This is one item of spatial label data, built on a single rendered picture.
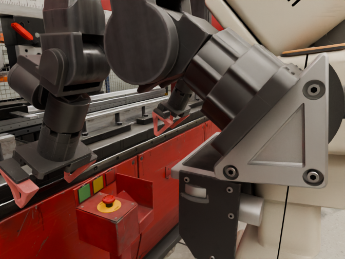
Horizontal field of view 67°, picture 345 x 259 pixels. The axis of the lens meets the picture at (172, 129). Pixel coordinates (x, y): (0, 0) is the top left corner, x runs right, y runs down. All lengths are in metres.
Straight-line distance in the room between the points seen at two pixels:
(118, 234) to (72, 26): 0.60
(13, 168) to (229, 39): 0.35
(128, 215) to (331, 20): 0.68
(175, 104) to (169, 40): 0.53
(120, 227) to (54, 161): 0.42
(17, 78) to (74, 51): 0.13
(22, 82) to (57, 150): 0.11
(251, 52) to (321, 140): 0.09
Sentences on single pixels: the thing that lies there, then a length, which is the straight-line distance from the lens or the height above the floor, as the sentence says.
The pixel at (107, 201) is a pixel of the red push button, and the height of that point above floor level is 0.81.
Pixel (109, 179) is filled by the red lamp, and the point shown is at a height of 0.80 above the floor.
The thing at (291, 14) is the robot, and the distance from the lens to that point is 0.37.
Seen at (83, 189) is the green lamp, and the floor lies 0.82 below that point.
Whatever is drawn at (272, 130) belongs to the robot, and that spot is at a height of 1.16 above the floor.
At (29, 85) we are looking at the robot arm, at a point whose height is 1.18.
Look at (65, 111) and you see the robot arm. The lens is 0.38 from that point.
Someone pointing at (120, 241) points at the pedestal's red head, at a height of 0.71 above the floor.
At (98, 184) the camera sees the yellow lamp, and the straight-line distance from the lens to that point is 0.91.
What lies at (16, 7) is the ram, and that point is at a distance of 0.99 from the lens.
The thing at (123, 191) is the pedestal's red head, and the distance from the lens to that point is 0.98.
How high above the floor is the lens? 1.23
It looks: 16 degrees down
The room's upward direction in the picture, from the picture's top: straight up
